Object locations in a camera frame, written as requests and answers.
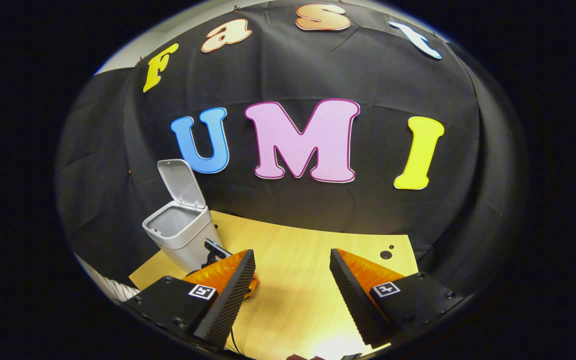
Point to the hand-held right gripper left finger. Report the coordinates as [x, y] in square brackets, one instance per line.
[233, 305]

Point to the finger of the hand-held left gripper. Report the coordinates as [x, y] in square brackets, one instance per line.
[214, 252]

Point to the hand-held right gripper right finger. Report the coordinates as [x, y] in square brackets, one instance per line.
[353, 300]

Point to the white desktop garbage bin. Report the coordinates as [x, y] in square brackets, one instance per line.
[183, 240]

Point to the wooden desktop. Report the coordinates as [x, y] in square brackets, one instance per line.
[298, 300]

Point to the black backdrop cloth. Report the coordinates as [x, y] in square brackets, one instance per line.
[368, 210]

